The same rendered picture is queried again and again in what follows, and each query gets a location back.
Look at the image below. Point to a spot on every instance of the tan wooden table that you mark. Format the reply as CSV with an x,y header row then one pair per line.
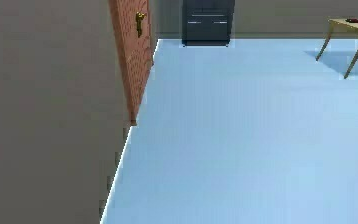
x,y
350,26

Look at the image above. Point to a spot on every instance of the orange wooden room door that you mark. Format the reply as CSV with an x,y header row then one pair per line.
x,y
133,66

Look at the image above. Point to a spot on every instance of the dark grey drawer cabinet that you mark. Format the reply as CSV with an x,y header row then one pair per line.
x,y
207,23

